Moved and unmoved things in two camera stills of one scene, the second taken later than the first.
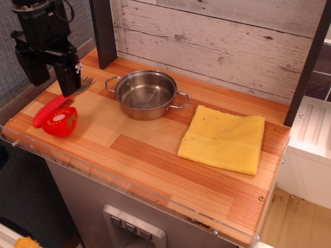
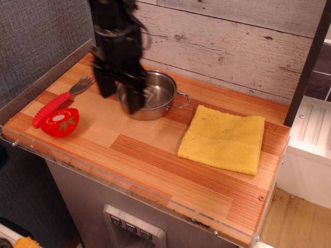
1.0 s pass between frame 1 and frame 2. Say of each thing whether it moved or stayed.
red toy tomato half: stayed
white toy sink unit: stayed
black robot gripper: moved
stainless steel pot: stayed
